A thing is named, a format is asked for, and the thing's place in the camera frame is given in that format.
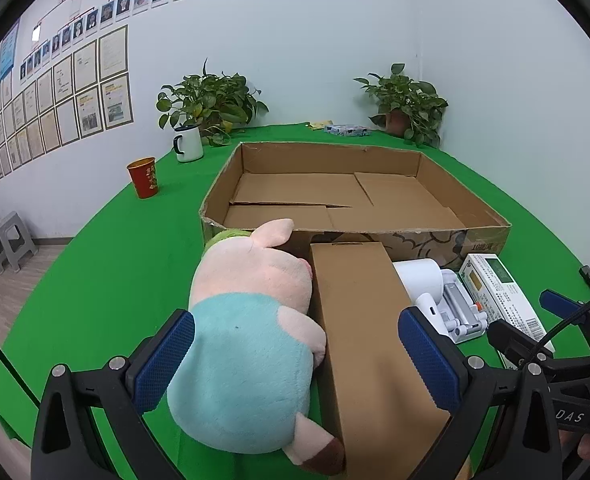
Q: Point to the green white medicine box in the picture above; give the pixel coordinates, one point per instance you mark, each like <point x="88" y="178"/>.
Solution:
<point x="495" y="285"/>

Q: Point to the yellow packet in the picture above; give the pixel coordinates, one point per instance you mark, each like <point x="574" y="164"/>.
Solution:
<point x="320" y="124"/>

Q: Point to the wall of framed certificates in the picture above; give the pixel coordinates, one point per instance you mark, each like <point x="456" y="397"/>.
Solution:
<point x="60" y="105"/>

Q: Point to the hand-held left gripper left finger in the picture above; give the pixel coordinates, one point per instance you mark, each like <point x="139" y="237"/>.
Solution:
<point x="162" y="365"/>

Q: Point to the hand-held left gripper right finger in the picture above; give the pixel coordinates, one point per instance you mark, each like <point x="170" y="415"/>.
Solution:
<point x="425" y="355"/>

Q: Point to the row of portrait photos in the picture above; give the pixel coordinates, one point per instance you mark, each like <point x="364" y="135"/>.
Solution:
<point x="140" y="0"/>

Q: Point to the long brown cardboard box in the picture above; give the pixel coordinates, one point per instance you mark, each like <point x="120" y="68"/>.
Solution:
<point x="365" y="335"/>

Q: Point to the large cardboard tray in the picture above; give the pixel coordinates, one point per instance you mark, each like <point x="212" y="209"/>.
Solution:
<point x="335" y="195"/>

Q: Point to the white enamel mug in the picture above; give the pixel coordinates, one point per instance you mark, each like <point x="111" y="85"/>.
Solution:
<point x="189" y="142"/>

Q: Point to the blue white packet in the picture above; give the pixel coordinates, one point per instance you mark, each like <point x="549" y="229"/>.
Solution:
<point x="347" y="130"/>

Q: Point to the blue notice board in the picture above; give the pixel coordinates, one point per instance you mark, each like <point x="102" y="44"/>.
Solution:
<point x="9" y="47"/>

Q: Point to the pink plush pig toy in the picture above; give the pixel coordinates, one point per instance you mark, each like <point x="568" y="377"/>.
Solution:
<point x="245" y="340"/>

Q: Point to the white hair dryer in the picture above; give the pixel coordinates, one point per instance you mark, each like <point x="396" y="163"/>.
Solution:
<point x="417" y="277"/>

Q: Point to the red paper cup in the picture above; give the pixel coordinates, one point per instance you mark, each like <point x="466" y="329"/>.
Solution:
<point x="144" y="177"/>

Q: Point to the person's right hand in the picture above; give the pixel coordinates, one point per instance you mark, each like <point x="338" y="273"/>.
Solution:
<point x="582" y="447"/>

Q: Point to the white grey plastic gadget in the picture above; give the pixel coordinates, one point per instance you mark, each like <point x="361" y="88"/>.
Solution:
<point x="462" y="310"/>

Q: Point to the right potted green plant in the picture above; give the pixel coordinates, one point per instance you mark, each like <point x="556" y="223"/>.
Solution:
<point x="405" y="102"/>

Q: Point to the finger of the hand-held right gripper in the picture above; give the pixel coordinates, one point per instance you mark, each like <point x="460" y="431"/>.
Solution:
<point x="557" y="302"/>
<point x="512" y="342"/>

